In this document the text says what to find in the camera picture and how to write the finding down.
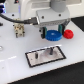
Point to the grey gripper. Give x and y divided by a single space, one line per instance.
48 17

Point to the blue plastic gear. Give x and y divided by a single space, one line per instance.
53 35

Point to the red plastic gear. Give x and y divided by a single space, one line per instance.
68 34

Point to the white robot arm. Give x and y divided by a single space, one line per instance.
28 8

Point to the right metal peg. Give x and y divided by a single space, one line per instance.
51 51

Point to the black-framed peg base plate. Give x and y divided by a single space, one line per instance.
44 57

